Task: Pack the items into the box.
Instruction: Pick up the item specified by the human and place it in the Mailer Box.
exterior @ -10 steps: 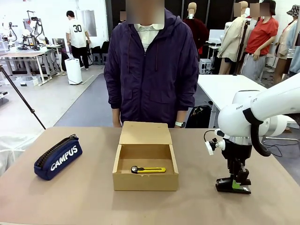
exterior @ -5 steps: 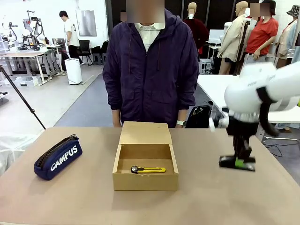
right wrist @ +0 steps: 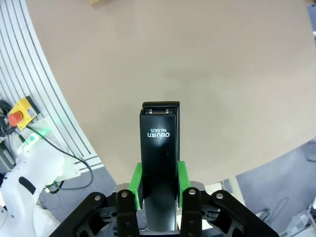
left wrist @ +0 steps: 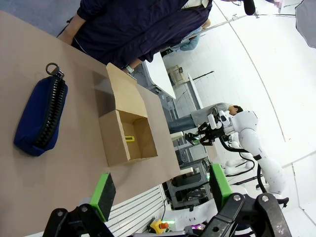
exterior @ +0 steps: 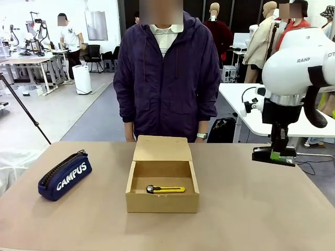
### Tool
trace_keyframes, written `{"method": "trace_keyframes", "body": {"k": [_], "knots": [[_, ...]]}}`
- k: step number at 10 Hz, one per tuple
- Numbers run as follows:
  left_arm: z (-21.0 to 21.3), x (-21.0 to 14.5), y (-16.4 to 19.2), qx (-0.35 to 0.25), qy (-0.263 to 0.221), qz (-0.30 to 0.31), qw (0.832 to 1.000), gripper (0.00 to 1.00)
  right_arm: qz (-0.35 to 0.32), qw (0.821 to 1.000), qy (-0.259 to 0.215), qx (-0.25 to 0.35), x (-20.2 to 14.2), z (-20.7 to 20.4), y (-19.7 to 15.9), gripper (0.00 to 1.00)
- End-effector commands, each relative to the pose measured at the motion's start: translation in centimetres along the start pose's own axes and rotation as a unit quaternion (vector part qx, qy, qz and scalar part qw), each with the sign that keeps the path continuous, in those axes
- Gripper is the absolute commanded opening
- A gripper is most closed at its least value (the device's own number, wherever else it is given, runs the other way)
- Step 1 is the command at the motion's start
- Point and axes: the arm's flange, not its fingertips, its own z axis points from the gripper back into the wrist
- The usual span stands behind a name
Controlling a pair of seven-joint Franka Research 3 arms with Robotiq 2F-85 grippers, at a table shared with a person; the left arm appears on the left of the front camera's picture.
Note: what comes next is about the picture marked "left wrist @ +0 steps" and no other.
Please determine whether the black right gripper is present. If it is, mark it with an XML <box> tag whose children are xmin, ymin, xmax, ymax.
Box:
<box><xmin>185</xmin><ymin>121</ymin><xmax>230</xmax><ymax>147</ymax></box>

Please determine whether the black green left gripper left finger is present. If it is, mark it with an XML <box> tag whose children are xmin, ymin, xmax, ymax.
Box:
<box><xmin>42</xmin><ymin>172</ymin><xmax>117</xmax><ymax>237</ymax></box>

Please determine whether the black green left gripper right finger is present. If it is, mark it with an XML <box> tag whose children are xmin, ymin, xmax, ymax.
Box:
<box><xmin>202</xmin><ymin>163</ymin><xmax>292</xmax><ymax>237</ymax></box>

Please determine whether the open brown cardboard box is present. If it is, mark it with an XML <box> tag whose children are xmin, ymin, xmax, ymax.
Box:
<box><xmin>98</xmin><ymin>62</ymin><xmax>158</xmax><ymax>167</ymax></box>

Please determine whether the person's left hand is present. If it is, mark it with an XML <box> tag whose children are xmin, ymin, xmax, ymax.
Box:
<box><xmin>121</xmin><ymin>58</ymin><xmax>144</xmax><ymax>75</ymax></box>

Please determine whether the person's right hand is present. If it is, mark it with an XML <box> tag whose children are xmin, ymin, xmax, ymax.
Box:
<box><xmin>57</xmin><ymin>13</ymin><xmax>86</xmax><ymax>46</ymax></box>

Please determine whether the background person in grey shirt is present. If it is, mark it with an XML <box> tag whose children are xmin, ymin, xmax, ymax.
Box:
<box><xmin>167</xmin><ymin>102</ymin><xmax>244</xmax><ymax>134</ymax></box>

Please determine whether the metal equipment rack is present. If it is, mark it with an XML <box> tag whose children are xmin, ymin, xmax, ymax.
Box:
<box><xmin>164</xmin><ymin>161</ymin><xmax>213</xmax><ymax>211</ymax></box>

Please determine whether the white slatted panel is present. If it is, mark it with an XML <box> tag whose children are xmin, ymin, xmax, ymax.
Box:
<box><xmin>105</xmin><ymin>184</ymin><xmax>166</xmax><ymax>237</ymax></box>

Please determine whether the yellow emergency stop button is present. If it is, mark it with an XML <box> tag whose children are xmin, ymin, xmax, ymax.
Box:
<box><xmin>147</xmin><ymin>218</ymin><xmax>170</xmax><ymax>234</ymax></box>

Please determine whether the white table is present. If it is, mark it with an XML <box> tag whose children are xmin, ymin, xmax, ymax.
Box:
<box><xmin>144</xmin><ymin>51</ymin><xmax>177</xmax><ymax>100</ymax></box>

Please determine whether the blue zipper pouch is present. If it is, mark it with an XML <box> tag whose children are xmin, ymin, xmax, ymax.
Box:
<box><xmin>13</xmin><ymin>62</ymin><xmax>69</xmax><ymax>157</ymax></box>

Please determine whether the metal light stand pole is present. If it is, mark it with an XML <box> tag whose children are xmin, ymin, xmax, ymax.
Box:
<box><xmin>187</xmin><ymin>13</ymin><xmax>260</xmax><ymax>38</ymax></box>

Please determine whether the person in purple jacket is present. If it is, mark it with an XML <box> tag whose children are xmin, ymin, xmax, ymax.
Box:
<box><xmin>56</xmin><ymin>0</ymin><xmax>213</xmax><ymax>70</ymax></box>

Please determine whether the black boom microphone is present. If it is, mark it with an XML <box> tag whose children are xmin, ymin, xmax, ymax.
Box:
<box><xmin>242</xmin><ymin>0</ymin><xmax>257</xmax><ymax>16</ymax></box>

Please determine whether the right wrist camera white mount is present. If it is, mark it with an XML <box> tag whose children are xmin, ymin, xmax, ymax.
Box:
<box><xmin>206</xmin><ymin>110</ymin><xmax>232</xmax><ymax>129</ymax></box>

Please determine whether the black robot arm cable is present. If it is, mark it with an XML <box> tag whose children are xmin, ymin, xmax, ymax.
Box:
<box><xmin>219</xmin><ymin>135</ymin><xmax>270</xmax><ymax>195</ymax></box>

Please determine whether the small wooden frame crate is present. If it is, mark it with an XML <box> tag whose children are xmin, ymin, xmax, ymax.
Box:
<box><xmin>167</xmin><ymin>64</ymin><xmax>189</xmax><ymax>86</ymax></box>

